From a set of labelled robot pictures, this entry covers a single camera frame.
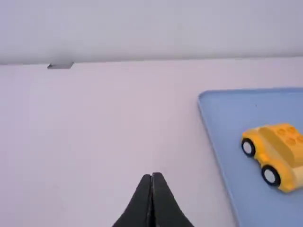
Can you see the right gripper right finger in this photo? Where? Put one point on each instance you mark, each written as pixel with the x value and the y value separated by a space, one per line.
pixel 165 205

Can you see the yellow toy car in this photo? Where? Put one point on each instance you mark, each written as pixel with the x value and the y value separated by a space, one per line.
pixel 274 146

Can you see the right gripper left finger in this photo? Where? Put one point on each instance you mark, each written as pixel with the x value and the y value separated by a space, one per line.
pixel 139 205

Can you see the blue mat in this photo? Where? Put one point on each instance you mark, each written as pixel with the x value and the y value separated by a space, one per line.
pixel 236 189

